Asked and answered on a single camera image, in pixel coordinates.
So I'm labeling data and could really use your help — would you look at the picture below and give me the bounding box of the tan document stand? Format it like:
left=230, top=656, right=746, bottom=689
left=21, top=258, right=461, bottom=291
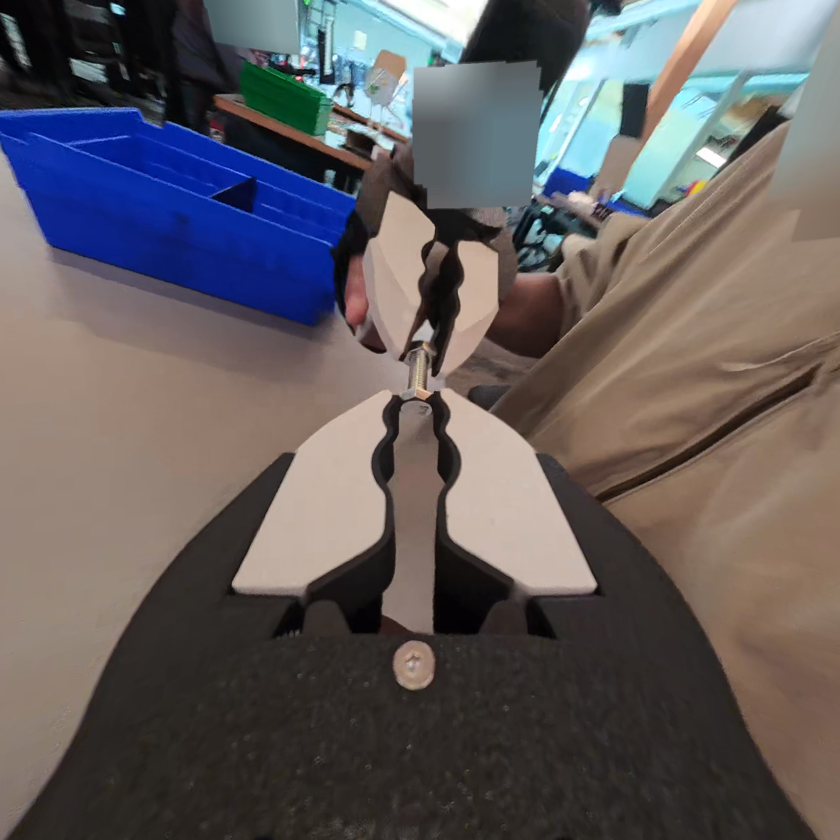
left=365, top=50, right=408, bottom=106

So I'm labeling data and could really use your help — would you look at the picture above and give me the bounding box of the brown wooden table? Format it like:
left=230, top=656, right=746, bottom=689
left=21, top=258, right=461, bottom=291
left=214, top=95, right=375, bottom=178

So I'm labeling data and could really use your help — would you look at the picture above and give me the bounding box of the person's right hand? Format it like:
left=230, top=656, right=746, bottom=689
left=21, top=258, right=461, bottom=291
left=342, top=273, right=393, bottom=355

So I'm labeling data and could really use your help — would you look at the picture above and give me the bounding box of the blue divided storage bin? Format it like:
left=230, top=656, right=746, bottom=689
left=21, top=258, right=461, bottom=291
left=0, top=108, right=358, bottom=326

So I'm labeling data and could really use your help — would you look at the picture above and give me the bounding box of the person's right forearm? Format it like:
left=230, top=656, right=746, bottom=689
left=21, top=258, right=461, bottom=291
left=486, top=269, right=568, bottom=358

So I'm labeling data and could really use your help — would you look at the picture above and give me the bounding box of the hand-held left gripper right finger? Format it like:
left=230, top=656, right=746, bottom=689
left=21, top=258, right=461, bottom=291
left=434, top=390, right=599, bottom=624

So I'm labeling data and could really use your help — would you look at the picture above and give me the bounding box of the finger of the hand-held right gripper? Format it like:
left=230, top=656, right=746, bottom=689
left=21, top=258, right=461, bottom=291
left=364, top=197, right=438, bottom=358
left=439, top=237, right=504, bottom=376

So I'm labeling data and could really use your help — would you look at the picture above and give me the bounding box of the green storage bin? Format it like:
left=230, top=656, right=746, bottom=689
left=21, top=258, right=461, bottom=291
left=239, top=62, right=336, bottom=136

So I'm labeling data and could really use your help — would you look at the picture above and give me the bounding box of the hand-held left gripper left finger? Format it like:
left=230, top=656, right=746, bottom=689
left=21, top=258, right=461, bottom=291
left=231, top=390, right=403, bottom=628

